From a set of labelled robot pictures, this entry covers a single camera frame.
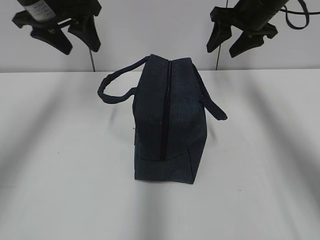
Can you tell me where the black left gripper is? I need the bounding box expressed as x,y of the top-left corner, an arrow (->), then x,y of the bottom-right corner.
12,0 -> 102,55

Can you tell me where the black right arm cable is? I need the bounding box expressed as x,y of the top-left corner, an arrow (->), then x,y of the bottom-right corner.
278,0 -> 310,30

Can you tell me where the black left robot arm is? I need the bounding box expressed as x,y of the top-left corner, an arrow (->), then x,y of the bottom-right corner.
12,0 -> 102,55

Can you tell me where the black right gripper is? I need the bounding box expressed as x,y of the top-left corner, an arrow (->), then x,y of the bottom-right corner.
206,5 -> 278,58

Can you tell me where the dark blue insulated lunch bag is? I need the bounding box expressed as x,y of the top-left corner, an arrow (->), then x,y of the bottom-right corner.
97,54 -> 228,184

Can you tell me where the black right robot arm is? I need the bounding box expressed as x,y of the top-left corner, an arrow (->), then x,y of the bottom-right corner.
206,0 -> 287,58

